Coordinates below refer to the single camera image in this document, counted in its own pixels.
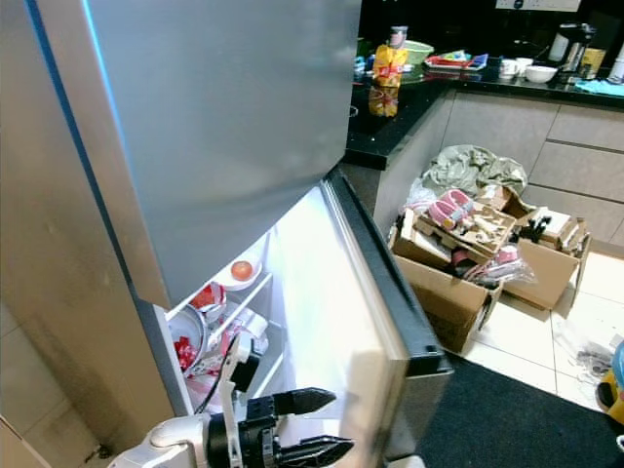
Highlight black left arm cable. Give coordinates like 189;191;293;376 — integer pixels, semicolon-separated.
193;331;235;415

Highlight white dish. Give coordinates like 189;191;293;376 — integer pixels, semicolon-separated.
213;252;264;292

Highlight steel bowl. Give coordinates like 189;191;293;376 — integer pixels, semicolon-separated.
171;304;206;371

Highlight large cardboard box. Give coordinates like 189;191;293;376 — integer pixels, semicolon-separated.
390;210;503;354

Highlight black floor mat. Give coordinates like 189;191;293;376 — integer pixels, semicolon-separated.
409;353;624;468

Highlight crumpled clear plastic wrap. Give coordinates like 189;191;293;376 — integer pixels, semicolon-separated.
551;312;620;386

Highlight red white plastic bag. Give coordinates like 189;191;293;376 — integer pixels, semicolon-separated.
171;283;259;376

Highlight olive green crumpled cloth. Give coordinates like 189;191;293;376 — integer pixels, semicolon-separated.
424;144;529;199

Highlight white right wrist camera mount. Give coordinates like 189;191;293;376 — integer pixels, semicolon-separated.
385;453;425;468

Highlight white ceramic bowl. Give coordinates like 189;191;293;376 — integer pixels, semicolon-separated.
524;65;559;84

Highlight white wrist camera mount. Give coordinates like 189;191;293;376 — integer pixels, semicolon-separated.
385;453;425;468
219;331;262;468

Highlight silver freezer door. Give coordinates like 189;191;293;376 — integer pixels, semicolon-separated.
24;0;362;311

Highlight yellow blue object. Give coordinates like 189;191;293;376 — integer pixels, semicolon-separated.
597;341;624;425

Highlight cardboard tray of scraps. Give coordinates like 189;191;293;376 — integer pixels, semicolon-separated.
411;193;518;264

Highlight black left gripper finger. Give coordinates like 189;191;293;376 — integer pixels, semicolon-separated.
271;387;337;418
280;435;355;468

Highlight tray with colourful utensils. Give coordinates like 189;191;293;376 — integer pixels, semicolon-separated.
424;51;488;71

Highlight teal cloth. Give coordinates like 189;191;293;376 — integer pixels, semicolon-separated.
575;78;624;97

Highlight black clamp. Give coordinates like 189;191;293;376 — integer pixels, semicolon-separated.
519;216;552;245

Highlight black kitchen countertop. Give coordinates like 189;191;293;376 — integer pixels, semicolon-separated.
344;39;624;172

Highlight yellow snack bag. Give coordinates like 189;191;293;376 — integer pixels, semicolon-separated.
370;44;409;89

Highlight pink white striped item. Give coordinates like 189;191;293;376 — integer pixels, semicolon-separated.
434;189;477;230

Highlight clear bag with pink contents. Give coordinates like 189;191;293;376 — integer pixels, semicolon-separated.
466;246;527;286

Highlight green plastic bowl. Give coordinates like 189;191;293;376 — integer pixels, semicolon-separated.
400;40;435;64

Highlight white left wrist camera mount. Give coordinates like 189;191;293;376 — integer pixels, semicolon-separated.
219;331;262;468

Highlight grey kitchen base cabinet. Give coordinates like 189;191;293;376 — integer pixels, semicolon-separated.
390;88;624;245

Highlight cardboard box with papers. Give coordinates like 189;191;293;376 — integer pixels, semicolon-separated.
497;200;594;313

